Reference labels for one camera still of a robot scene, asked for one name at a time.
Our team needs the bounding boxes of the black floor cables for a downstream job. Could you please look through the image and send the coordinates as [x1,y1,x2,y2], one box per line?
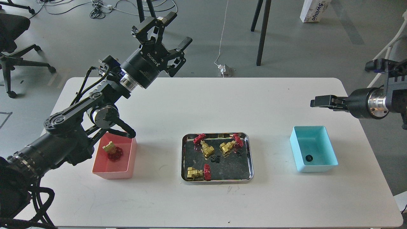
[30,0,178,19]

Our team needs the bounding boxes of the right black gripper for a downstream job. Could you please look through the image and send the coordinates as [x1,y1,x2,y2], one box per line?
[310,87,380,119]

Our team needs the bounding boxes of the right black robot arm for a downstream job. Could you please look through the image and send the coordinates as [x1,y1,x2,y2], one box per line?
[310,58,407,129]

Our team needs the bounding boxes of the brass valve bottom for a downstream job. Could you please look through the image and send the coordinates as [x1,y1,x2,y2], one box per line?
[186,164,212,181]

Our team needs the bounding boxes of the black gear by valve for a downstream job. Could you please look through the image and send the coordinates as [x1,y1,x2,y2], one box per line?
[235,149,243,157]

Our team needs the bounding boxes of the black table leg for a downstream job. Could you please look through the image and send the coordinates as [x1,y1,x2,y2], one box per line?
[250,0,272,66]
[136,0,157,23]

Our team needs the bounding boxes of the brass valve top right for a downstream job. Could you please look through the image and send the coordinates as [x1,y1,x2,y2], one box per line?
[219,133,244,157]

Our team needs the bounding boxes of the black office chair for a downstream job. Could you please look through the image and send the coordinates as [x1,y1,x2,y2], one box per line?
[0,13,56,98]

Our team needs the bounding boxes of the brass valve top left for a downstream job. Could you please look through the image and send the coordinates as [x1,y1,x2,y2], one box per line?
[192,133,215,158]

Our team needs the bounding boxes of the pink plastic box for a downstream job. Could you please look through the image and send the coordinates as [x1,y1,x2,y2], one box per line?
[92,132,138,179]

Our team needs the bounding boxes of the white cable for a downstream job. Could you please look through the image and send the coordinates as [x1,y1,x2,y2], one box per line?
[214,0,229,67]

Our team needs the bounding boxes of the white cardboard box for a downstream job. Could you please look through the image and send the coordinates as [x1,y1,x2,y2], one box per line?
[300,0,331,22]

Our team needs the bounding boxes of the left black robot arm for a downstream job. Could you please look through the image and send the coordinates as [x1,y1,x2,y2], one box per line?
[1,12,192,229]

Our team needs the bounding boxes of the black table leg right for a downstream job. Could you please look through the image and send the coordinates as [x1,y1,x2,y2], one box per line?
[250,0,272,66]

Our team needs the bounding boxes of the light blue plastic box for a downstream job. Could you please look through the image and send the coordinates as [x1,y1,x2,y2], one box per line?
[290,126,338,173]

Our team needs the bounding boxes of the white chair base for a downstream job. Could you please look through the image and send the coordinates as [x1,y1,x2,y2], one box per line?
[373,10,407,60]

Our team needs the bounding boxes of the brass valve red handle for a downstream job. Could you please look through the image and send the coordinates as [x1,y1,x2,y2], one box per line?
[102,141,123,162]

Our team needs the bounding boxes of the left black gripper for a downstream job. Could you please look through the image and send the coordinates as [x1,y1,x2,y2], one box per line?
[121,12,192,89]

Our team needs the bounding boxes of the metal tray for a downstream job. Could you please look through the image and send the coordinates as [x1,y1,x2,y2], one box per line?
[181,132,254,184]

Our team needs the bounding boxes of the black table leg left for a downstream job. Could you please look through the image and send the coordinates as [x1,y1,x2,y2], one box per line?
[136,0,157,23]

